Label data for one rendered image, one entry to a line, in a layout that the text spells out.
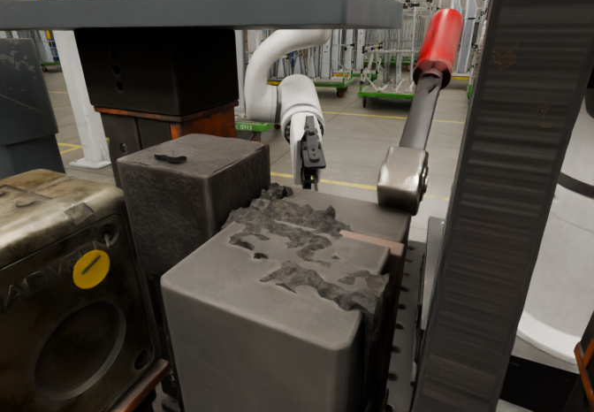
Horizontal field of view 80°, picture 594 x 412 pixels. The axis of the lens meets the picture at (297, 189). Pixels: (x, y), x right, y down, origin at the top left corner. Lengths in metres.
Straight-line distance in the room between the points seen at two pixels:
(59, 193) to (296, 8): 0.14
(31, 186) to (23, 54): 0.34
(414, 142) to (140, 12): 0.17
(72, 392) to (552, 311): 0.50
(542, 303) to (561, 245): 0.08
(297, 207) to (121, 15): 0.17
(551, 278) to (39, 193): 0.51
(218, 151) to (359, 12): 0.10
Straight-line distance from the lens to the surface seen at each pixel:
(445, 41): 0.22
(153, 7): 0.24
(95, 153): 3.86
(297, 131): 0.59
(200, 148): 0.16
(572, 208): 0.50
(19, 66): 0.53
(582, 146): 0.48
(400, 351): 0.62
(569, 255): 0.51
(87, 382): 0.21
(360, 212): 0.15
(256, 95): 0.70
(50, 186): 0.20
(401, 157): 0.16
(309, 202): 0.16
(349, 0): 0.18
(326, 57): 7.57
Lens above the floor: 1.14
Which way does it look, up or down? 24 degrees down
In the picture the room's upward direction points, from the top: straight up
